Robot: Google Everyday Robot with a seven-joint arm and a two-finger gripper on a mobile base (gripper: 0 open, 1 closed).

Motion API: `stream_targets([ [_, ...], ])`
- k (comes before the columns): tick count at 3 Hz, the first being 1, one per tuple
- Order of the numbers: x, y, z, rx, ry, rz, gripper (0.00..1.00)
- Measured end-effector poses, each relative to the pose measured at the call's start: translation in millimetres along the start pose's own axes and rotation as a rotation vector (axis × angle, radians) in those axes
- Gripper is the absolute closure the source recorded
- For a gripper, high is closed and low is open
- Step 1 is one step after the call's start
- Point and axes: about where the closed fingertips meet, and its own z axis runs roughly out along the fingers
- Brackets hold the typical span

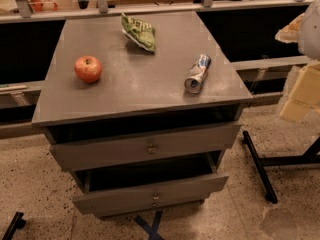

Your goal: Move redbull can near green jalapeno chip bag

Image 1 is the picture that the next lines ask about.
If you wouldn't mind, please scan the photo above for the green jalapeno chip bag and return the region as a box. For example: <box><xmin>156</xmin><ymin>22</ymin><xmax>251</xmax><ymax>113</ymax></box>
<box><xmin>121</xmin><ymin>14</ymin><xmax>156</xmax><ymax>53</ymax></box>

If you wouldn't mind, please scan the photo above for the upper grey drawer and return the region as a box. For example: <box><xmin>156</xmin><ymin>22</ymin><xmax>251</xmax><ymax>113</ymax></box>
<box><xmin>50</xmin><ymin>122</ymin><xmax>240</xmax><ymax>171</ymax></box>

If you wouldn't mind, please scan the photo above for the grey metal railing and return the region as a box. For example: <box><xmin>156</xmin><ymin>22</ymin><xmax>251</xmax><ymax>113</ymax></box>
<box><xmin>0</xmin><ymin>0</ymin><xmax>320</xmax><ymax>25</ymax></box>

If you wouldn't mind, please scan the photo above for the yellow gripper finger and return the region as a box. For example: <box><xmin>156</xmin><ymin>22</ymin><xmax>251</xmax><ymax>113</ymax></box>
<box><xmin>278</xmin><ymin>63</ymin><xmax>320</xmax><ymax>122</ymax></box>
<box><xmin>275</xmin><ymin>13</ymin><xmax>304</xmax><ymax>43</ymax></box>

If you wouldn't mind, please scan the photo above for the grey drawer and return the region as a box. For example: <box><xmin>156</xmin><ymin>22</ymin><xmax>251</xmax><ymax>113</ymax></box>
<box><xmin>50</xmin><ymin>122</ymin><xmax>240</xmax><ymax>171</ymax></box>
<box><xmin>73</xmin><ymin>173</ymin><xmax>228</xmax><ymax>217</ymax></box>

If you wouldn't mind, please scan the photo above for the silver blue redbull can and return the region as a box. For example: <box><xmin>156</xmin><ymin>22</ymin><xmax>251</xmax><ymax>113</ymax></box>
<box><xmin>184</xmin><ymin>54</ymin><xmax>211</xmax><ymax>94</ymax></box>

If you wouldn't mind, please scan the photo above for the blue tape cross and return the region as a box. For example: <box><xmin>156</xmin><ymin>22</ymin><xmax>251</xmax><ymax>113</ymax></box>
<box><xmin>134</xmin><ymin>210</ymin><xmax>164</xmax><ymax>240</ymax></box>

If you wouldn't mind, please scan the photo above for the black metal stand leg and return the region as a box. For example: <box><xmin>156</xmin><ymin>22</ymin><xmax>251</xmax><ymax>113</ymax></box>
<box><xmin>242</xmin><ymin>131</ymin><xmax>320</xmax><ymax>204</ymax></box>

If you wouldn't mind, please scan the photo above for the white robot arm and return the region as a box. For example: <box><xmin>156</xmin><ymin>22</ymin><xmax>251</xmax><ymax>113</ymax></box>
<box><xmin>275</xmin><ymin>0</ymin><xmax>320</xmax><ymax>122</ymax></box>

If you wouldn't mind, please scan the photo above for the red apple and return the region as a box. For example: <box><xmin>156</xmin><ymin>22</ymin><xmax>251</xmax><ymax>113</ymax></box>
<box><xmin>74</xmin><ymin>56</ymin><xmax>102</xmax><ymax>84</ymax></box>

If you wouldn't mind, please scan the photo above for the lower grey drawer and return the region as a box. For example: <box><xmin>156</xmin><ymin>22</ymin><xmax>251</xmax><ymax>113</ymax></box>
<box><xmin>73</xmin><ymin>173</ymin><xmax>228</xmax><ymax>217</ymax></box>

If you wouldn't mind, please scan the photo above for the black leg bottom left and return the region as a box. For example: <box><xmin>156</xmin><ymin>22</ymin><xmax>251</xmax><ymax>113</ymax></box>
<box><xmin>2</xmin><ymin>212</ymin><xmax>26</xmax><ymax>240</ymax></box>

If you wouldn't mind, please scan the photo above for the grey drawer cabinet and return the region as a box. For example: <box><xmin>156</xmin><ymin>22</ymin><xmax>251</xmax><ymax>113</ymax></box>
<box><xmin>31</xmin><ymin>11</ymin><xmax>254</xmax><ymax>218</ymax></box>

